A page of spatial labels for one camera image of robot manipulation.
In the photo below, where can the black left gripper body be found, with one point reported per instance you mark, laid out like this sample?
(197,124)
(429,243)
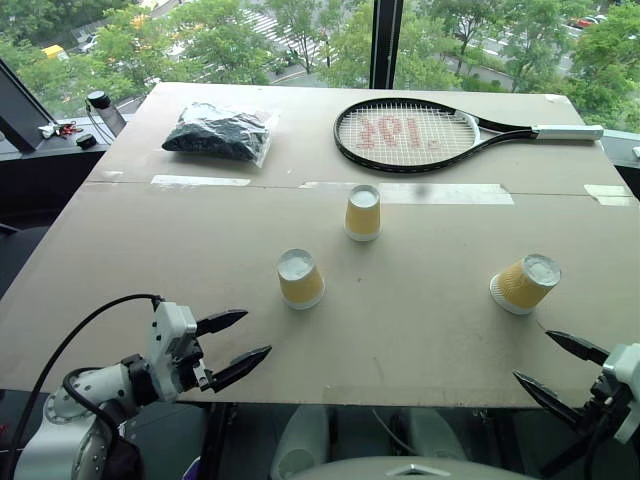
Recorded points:
(189,370)

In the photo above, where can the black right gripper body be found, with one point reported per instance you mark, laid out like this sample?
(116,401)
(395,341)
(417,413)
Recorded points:
(602,400)

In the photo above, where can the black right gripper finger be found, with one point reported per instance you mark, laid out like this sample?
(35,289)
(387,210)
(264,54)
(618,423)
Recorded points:
(577,346)
(547,395)

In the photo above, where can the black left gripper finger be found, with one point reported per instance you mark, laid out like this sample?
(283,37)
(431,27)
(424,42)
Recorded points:
(222,320)
(242,366)

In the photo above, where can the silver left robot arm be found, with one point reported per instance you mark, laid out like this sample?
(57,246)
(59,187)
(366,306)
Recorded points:
(95,385)

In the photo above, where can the white crumpled paper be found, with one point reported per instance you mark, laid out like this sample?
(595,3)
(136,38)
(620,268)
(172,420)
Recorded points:
(47,131)

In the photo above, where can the black table leg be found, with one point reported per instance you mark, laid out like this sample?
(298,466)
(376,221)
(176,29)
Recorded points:
(215,440)

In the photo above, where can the yellow paper cup white rim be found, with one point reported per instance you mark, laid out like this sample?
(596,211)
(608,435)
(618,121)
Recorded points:
(301,287)
(520,290)
(362,220)

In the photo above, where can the white rounded shape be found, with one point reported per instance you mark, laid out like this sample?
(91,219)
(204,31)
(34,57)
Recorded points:
(432,432)
(300,445)

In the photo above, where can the grey rounded shape with emblem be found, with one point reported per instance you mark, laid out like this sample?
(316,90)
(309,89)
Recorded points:
(425,470)

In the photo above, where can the clear bag of black items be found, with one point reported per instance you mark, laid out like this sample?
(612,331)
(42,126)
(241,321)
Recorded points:
(215,132)

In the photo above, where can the long white tape strip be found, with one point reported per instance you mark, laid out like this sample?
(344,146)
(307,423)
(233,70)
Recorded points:
(450,194)

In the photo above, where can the black and white tennis racket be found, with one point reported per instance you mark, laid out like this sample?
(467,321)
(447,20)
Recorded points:
(345,142)

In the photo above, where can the small black round cap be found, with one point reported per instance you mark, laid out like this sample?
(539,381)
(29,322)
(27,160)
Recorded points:
(85,141)

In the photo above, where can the dark flat panel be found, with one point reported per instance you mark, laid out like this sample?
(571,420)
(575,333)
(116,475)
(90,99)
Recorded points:
(112,120)

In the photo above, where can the black side desk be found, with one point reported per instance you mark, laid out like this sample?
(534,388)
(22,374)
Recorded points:
(45,175)

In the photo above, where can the red small items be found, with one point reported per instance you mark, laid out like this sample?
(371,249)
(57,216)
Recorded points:
(67,129)

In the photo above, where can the black round puck device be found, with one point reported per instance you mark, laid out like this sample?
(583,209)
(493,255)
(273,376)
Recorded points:
(98,99)

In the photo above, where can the yellow vehicle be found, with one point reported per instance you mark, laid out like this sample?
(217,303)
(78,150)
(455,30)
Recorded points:
(54,51)

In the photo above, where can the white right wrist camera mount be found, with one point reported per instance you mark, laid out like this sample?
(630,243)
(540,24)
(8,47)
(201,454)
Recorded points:
(625,380)

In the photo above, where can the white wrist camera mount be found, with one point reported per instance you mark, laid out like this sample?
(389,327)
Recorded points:
(625,380)
(167,345)

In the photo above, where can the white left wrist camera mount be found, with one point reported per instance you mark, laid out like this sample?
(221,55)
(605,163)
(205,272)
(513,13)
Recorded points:
(167,345)

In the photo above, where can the black window frame post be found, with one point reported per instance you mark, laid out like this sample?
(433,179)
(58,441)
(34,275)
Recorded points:
(386,40)

